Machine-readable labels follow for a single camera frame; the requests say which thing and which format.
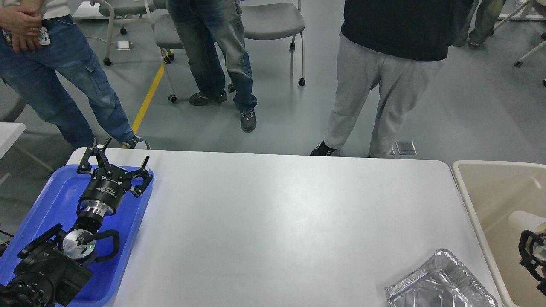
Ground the person in blue jeans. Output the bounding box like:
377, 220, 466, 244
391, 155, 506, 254
1, 0, 150, 149

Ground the grey chair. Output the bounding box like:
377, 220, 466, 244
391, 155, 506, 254
241, 0, 306, 86
144, 0, 236, 103
90, 0, 156, 66

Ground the beige plastic bin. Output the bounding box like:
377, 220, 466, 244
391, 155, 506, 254
452, 160, 546, 307

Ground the blue plastic tray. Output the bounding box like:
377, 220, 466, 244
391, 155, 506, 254
0, 165, 153, 307

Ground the white side table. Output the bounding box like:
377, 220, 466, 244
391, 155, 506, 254
0, 122, 54, 186

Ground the grey chair right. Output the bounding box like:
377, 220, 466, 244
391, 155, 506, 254
241, 0, 306, 86

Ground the grey chair left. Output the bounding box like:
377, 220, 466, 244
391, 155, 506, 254
90, 0, 156, 66

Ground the white power adapter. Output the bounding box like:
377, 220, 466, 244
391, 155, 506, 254
117, 40, 131, 51

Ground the white paper cup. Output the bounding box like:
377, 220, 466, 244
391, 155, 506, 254
508, 210, 546, 235

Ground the person in grey sweatpants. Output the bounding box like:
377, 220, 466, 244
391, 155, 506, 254
311, 0, 473, 159

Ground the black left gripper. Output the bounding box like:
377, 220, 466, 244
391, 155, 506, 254
77, 137, 154, 215

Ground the person in faded jeans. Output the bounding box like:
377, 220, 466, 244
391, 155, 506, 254
166, 0, 257, 132

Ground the grey chair middle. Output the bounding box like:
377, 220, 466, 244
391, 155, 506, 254
144, 0, 236, 103

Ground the aluminium foil tray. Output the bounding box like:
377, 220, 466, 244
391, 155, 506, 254
385, 249, 498, 307

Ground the person in olive trousers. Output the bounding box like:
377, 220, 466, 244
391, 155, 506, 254
453, 0, 506, 47

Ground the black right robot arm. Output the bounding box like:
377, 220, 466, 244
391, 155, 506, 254
517, 230, 546, 295

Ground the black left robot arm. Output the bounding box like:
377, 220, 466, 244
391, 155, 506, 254
1, 145, 154, 307

